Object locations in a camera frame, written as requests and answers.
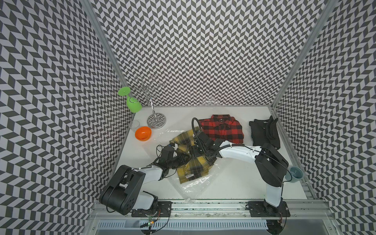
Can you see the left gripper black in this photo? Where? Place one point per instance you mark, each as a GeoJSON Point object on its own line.
{"type": "Point", "coordinates": [183, 160]}

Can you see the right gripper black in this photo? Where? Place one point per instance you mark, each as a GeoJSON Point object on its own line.
{"type": "Point", "coordinates": [194, 152]}

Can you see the yellow plaid shirt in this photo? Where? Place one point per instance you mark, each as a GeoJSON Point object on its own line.
{"type": "Point", "coordinates": [196, 167]}

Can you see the red black plaid shirt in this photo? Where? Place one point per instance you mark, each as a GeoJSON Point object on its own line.
{"type": "Point", "coordinates": [223, 127]}

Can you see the clear plastic vacuum bag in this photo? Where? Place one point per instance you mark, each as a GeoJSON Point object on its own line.
{"type": "Point", "coordinates": [191, 189]}

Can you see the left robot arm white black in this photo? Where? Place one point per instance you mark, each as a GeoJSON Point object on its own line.
{"type": "Point", "coordinates": [123, 192]}

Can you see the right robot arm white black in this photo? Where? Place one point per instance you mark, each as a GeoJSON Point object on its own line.
{"type": "Point", "coordinates": [271, 165]}

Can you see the black folded shirt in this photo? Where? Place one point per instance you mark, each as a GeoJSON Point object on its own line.
{"type": "Point", "coordinates": [265, 132]}

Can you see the orange plastic bowl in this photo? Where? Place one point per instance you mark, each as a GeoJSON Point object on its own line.
{"type": "Point", "coordinates": [143, 133]}

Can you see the chrome glass holder stand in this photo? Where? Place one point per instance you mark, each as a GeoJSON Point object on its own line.
{"type": "Point", "coordinates": [149, 88]}

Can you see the clear plastic cup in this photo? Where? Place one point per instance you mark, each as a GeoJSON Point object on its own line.
{"type": "Point", "coordinates": [134, 125]}

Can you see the green plastic wine glass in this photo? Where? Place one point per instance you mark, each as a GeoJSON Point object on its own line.
{"type": "Point", "coordinates": [132, 103]}

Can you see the grey blue cup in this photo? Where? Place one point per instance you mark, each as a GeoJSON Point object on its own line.
{"type": "Point", "coordinates": [294, 174]}

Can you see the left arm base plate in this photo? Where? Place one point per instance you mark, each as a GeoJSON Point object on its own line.
{"type": "Point", "coordinates": [158, 209]}

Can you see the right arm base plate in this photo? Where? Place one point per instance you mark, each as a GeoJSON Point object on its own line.
{"type": "Point", "coordinates": [263, 209]}

